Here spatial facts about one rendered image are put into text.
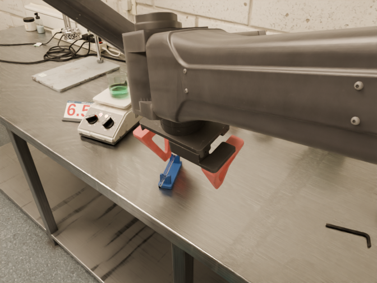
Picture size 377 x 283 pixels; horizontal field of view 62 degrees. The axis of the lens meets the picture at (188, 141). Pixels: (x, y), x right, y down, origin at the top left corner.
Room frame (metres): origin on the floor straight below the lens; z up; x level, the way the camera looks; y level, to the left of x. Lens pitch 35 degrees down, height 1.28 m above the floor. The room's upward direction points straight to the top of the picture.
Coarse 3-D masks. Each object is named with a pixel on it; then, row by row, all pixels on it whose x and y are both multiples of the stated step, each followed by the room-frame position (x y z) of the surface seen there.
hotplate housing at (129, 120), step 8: (96, 104) 0.84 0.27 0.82; (104, 104) 0.84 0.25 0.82; (112, 112) 0.80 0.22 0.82; (120, 112) 0.79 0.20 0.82; (128, 112) 0.80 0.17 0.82; (128, 120) 0.79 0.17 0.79; (136, 120) 0.83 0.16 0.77; (120, 128) 0.75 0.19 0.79; (128, 128) 0.79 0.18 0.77; (88, 136) 0.76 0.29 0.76; (96, 136) 0.74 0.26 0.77; (104, 136) 0.73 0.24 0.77; (112, 136) 0.73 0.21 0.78; (120, 136) 0.75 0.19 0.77; (112, 144) 0.72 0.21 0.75
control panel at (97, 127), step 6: (90, 108) 0.82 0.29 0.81; (90, 114) 0.81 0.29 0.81; (96, 114) 0.80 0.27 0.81; (102, 114) 0.80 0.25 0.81; (108, 114) 0.79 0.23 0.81; (114, 114) 0.79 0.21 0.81; (84, 120) 0.79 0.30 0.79; (102, 120) 0.78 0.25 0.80; (114, 120) 0.77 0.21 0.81; (120, 120) 0.77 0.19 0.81; (84, 126) 0.77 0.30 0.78; (90, 126) 0.77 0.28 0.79; (96, 126) 0.76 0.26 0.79; (102, 126) 0.76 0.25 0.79; (114, 126) 0.75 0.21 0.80; (96, 132) 0.75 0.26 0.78; (102, 132) 0.74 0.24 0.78; (108, 132) 0.74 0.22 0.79
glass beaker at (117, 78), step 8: (112, 72) 0.88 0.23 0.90; (120, 72) 0.89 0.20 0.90; (112, 80) 0.83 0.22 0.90; (120, 80) 0.84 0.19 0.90; (112, 88) 0.83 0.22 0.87; (120, 88) 0.83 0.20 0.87; (128, 88) 0.86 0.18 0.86; (112, 96) 0.84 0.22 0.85; (120, 96) 0.83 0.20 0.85; (128, 96) 0.85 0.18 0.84
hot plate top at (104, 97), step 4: (104, 92) 0.88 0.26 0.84; (108, 92) 0.88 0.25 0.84; (96, 96) 0.86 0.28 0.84; (100, 96) 0.86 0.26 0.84; (104, 96) 0.86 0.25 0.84; (108, 96) 0.86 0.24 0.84; (96, 100) 0.83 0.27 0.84; (100, 100) 0.83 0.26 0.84; (104, 100) 0.83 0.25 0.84; (108, 100) 0.83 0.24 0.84; (112, 100) 0.83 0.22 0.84; (116, 100) 0.83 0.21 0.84; (120, 100) 0.83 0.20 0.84; (124, 100) 0.83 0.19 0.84; (128, 100) 0.83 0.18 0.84; (108, 104) 0.82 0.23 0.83; (112, 104) 0.81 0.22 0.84; (116, 104) 0.80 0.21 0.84; (120, 104) 0.80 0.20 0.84; (124, 104) 0.80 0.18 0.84; (128, 104) 0.81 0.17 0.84; (124, 108) 0.80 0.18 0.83
